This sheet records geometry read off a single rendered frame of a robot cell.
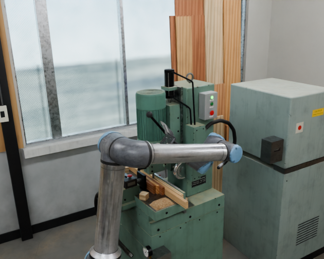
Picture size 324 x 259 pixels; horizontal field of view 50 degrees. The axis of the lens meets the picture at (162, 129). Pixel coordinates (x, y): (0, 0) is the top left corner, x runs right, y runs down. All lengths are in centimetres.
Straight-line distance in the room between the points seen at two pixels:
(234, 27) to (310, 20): 78
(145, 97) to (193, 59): 173
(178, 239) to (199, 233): 17
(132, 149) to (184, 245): 105
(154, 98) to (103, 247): 83
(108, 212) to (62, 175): 187
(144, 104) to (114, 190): 60
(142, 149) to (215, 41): 253
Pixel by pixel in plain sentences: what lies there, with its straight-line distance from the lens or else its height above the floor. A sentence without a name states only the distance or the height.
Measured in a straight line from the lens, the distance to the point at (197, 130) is 205.
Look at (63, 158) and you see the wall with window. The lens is 337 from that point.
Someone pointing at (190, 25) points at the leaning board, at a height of 182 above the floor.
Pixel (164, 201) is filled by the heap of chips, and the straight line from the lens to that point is 201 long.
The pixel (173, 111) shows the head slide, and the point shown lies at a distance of 206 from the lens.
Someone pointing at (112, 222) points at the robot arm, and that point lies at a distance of 163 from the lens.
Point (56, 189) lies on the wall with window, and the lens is 347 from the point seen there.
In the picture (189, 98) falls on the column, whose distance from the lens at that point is 206.
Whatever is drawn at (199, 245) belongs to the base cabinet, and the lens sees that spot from 240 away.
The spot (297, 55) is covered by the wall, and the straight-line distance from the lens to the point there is 419.
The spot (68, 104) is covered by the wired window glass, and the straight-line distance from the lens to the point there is 332.
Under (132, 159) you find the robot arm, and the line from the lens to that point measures 141.
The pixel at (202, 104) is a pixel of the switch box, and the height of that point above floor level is 142.
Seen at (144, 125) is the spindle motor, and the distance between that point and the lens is 200.
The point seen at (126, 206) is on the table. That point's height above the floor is 86.
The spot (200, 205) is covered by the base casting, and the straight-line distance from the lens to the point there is 224.
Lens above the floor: 193
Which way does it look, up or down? 18 degrees down
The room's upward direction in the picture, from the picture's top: 1 degrees counter-clockwise
